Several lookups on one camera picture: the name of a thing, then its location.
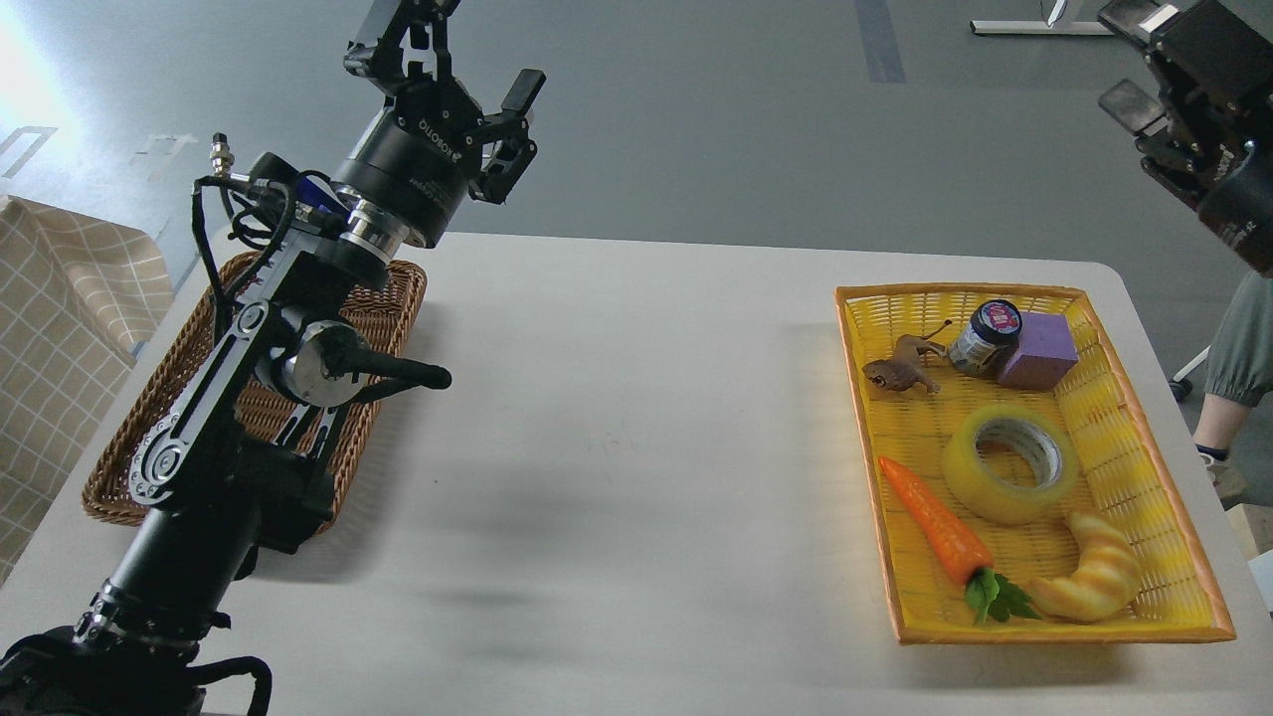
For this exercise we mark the brown toy frog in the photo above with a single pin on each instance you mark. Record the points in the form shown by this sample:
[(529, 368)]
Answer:
[(905, 367)]

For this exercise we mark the yellow plastic basket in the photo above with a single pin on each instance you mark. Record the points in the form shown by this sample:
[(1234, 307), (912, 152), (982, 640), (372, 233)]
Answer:
[(1122, 477)]

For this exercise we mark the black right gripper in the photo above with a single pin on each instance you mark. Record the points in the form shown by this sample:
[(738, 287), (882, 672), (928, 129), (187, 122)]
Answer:
[(1210, 121)]

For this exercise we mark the orange toy carrot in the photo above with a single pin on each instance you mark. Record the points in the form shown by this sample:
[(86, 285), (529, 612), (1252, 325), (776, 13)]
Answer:
[(961, 553)]

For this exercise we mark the white stand base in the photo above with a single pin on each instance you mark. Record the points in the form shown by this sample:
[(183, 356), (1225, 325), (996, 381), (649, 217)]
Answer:
[(1055, 19)]

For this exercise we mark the small dark jar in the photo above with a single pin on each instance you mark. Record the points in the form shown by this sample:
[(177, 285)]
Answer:
[(992, 331)]

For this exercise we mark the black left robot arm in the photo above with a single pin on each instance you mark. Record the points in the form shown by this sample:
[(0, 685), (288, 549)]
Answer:
[(240, 461)]

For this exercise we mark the toy croissant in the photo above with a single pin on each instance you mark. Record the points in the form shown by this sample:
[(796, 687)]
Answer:
[(1107, 577)]

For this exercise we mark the purple block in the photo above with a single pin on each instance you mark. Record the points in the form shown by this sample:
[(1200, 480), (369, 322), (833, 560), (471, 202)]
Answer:
[(1044, 354)]

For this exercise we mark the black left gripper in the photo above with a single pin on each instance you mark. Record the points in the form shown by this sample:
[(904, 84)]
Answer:
[(412, 159)]

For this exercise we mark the brown wicker basket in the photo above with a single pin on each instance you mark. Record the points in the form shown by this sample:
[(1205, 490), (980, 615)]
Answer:
[(384, 317)]

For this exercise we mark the beige checkered cloth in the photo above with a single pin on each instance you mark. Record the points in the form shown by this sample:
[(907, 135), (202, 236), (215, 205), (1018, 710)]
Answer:
[(79, 296)]

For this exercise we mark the yellow tape roll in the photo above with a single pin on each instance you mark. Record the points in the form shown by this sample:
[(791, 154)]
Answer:
[(1009, 465)]

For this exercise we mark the person in grey clothes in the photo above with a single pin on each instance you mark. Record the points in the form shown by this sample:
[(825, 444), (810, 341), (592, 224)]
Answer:
[(1238, 376)]

